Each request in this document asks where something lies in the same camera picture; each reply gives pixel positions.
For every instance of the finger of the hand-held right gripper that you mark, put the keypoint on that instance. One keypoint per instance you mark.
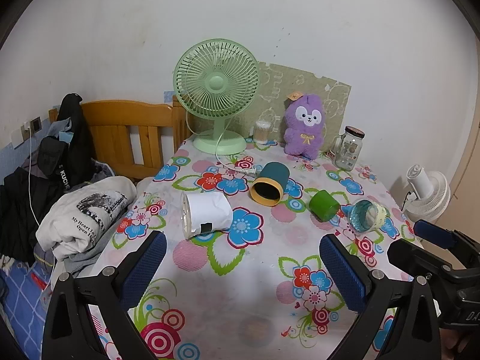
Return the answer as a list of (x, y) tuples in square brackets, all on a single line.
[(412, 255), (435, 232)]

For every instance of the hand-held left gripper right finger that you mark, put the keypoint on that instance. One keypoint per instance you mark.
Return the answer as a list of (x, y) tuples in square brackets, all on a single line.
[(343, 270)]

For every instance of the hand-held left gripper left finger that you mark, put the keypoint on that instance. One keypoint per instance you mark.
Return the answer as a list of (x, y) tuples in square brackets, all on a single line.
[(144, 266)]

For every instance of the clear glass cup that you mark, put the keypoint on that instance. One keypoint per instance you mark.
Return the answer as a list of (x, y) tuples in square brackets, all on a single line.
[(365, 215)]

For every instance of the green cup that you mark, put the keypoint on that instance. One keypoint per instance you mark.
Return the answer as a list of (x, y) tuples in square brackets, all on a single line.
[(324, 204)]

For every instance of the white paper-wrapped cup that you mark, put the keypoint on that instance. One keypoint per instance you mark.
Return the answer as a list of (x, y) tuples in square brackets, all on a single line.
[(210, 212)]

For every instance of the teal cup with yellow rim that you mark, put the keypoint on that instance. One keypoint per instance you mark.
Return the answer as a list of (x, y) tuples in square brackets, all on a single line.
[(273, 176)]

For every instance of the white floor fan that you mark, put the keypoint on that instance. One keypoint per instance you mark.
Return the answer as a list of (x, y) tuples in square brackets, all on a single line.
[(431, 195)]

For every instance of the grey folded clothing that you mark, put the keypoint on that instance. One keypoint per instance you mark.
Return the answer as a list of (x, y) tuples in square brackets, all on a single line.
[(80, 262)]

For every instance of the folded white printed shirt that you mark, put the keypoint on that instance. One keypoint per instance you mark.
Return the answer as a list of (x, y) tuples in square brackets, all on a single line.
[(82, 213)]

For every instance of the floral tablecloth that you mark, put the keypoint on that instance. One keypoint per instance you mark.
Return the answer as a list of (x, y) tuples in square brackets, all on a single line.
[(243, 270)]

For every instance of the glass jar mug with lid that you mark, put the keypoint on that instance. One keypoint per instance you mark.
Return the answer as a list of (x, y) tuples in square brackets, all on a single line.
[(348, 150)]

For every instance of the blue checked bedsheet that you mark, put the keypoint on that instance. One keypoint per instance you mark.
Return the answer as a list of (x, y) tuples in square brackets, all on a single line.
[(18, 307)]

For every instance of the black clothes pile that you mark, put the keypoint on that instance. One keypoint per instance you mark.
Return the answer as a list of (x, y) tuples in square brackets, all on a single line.
[(18, 225)]

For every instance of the black jacket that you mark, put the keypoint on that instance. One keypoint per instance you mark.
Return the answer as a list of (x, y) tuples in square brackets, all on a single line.
[(71, 150)]

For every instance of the purple plush toy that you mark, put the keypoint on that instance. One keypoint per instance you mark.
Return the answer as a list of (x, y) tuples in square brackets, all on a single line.
[(304, 127)]

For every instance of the wooden bed headboard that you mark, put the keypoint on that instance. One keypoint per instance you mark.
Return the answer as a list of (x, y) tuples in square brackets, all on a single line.
[(123, 120)]

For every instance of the cotton swab container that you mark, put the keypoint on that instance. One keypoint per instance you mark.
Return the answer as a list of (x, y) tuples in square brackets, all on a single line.
[(262, 133)]

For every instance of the green desk fan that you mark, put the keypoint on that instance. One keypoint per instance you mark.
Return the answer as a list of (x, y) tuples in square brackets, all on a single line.
[(215, 82)]

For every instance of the patterned beige wall board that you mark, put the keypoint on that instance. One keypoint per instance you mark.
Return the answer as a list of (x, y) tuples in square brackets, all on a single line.
[(330, 105)]

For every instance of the wall socket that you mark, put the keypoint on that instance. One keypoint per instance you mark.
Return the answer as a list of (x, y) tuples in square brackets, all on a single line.
[(36, 125)]

